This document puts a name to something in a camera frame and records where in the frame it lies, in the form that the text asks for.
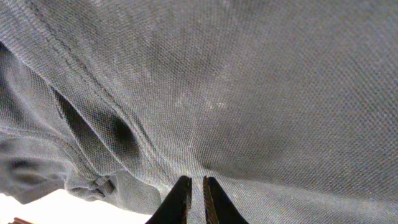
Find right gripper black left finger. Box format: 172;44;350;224
146;175;192;224

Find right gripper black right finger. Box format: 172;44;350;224
203;176;248;224

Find black polo shirt white logo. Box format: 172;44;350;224
1;0;397;223

